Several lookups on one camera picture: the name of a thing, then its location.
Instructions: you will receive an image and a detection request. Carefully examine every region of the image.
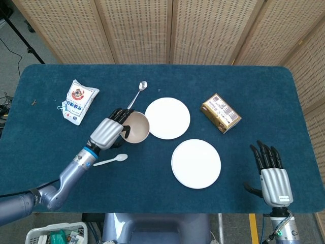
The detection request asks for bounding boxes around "white plastic basket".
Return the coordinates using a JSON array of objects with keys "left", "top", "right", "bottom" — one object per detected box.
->
[{"left": 25, "top": 222, "right": 88, "bottom": 244}]

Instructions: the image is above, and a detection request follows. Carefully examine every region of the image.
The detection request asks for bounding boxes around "metal table leg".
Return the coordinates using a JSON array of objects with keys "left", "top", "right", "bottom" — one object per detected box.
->
[{"left": 217, "top": 213, "right": 225, "bottom": 244}]

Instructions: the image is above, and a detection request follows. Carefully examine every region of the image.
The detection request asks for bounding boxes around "white round plate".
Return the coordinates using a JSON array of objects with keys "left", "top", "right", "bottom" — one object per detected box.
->
[
  {"left": 171, "top": 138, "right": 222, "bottom": 190},
  {"left": 144, "top": 97, "right": 191, "bottom": 140}
]

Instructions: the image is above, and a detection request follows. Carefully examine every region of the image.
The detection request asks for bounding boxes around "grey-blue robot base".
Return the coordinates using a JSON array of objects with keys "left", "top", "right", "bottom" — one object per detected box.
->
[{"left": 101, "top": 212, "right": 211, "bottom": 244}]

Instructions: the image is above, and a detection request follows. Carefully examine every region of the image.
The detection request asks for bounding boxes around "white plastic spoon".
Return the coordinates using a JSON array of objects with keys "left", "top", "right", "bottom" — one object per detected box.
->
[{"left": 93, "top": 154, "right": 128, "bottom": 167}]

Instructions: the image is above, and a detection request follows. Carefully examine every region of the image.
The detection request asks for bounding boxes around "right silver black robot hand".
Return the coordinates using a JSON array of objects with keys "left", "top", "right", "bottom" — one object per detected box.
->
[{"left": 243, "top": 140, "right": 294, "bottom": 208}]

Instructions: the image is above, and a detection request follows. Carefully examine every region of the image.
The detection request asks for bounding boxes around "black tripod stand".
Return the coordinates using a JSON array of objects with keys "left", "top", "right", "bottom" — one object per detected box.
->
[{"left": 0, "top": 6, "right": 46, "bottom": 65}]

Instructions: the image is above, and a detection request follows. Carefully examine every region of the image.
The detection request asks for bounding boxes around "black floor cable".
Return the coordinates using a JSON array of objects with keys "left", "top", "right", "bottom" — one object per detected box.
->
[{"left": 0, "top": 37, "right": 23, "bottom": 78}]

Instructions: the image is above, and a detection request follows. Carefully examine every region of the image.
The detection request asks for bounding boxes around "white printed snack bag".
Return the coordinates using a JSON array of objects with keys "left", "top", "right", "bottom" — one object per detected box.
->
[{"left": 61, "top": 79, "right": 100, "bottom": 126}]

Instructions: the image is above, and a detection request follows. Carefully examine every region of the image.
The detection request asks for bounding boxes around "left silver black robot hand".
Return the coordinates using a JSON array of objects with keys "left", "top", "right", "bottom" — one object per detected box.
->
[{"left": 90, "top": 108, "right": 135, "bottom": 150}]

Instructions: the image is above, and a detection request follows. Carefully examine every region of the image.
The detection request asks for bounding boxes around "black cable bundle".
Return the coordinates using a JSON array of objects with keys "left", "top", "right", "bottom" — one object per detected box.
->
[{"left": 0, "top": 91, "right": 14, "bottom": 124}]

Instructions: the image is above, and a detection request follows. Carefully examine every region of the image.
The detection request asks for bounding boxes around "beige bowl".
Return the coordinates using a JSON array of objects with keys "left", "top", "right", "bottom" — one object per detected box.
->
[{"left": 120, "top": 111, "right": 150, "bottom": 144}]

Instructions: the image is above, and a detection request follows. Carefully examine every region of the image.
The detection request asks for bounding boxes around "woven wooden folding screen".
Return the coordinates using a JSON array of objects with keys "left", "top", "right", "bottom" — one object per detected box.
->
[{"left": 11, "top": 0, "right": 325, "bottom": 184}]

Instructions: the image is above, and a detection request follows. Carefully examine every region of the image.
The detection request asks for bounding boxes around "metal spoon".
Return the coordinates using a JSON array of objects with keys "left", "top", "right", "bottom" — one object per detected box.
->
[{"left": 126, "top": 80, "right": 148, "bottom": 110}]

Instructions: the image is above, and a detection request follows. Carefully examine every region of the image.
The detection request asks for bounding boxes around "gold brown carton box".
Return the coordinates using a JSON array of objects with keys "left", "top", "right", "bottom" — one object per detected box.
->
[{"left": 200, "top": 93, "right": 242, "bottom": 135}]

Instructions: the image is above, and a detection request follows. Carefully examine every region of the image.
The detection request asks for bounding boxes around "green packet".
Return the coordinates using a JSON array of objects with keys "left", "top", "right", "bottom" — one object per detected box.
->
[{"left": 49, "top": 230, "right": 67, "bottom": 243}]

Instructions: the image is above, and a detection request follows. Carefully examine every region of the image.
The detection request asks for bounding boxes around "dark blue table mat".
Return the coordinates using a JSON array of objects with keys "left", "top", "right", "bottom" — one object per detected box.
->
[{"left": 0, "top": 64, "right": 325, "bottom": 214}]

